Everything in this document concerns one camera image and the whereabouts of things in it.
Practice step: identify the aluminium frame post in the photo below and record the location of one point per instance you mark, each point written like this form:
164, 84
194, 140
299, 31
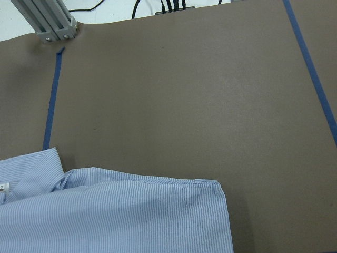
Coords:
50, 19

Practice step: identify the light blue striped shirt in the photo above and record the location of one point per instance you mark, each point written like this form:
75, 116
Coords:
44, 209

